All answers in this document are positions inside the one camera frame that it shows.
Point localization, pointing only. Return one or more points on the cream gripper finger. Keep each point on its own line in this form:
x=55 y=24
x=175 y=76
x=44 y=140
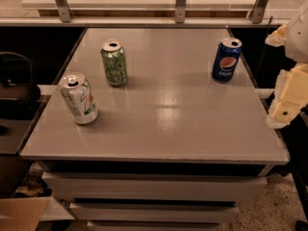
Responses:
x=277 y=38
x=290 y=96

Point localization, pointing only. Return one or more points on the blue pepsi can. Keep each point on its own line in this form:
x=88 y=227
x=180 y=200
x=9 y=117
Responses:
x=226 y=59

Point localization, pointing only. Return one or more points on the green soda can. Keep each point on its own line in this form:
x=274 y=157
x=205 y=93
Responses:
x=114 y=61

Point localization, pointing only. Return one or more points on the white soda can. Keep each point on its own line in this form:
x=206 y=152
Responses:
x=76 y=92

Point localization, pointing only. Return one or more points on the black chair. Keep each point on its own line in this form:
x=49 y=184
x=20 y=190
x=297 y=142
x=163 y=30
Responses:
x=19 y=92

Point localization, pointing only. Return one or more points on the cardboard box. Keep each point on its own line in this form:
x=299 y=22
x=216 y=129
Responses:
x=22 y=214

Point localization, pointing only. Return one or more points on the middle metal bracket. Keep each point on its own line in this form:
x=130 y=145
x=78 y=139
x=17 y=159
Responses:
x=180 y=11

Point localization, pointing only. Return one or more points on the left metal bracket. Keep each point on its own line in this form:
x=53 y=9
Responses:
x=63 y=10

